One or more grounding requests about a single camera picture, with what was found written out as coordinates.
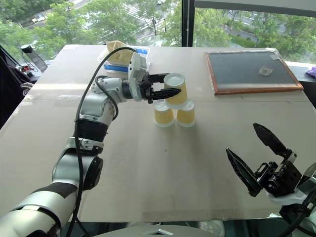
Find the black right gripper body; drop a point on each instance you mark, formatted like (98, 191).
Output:
(284, 177)

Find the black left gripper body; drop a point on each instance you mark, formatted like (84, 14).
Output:
(147, 86)

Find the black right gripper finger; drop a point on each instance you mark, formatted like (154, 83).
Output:
(243, 172)
(270, 140)

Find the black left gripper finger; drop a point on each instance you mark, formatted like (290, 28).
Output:
(165, 93)
(159, 77)

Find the yellow paper cup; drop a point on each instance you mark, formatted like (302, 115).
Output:
(178, 98)
(185, 116)
(163, 116)

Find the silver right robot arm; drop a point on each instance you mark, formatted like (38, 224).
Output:
(290, 213)

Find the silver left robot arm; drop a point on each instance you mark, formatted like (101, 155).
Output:
(93, 106)

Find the blue white tissue pack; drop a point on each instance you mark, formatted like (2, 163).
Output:
(143, 53)

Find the yellow cloth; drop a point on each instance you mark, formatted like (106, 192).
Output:
(118, 53)

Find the small clear packet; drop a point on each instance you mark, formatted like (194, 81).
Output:
(265, 71)

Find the wood framed blackboard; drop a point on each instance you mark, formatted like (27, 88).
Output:
(247, 71)

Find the purple cloth item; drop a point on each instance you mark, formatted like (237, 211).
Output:
(311, 72)

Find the clear water bottle black lid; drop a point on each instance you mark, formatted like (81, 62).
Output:
(34, 58)

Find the dark chair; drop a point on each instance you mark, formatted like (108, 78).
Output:
(11, 93)

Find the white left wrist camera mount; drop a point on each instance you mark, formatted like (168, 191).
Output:
(136, 74)

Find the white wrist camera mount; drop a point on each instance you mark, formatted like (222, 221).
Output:
(136, 74)
(288, 199)

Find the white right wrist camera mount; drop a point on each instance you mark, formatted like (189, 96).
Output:
(288, 199)

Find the dark window frame post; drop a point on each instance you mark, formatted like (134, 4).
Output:
(188, 22)

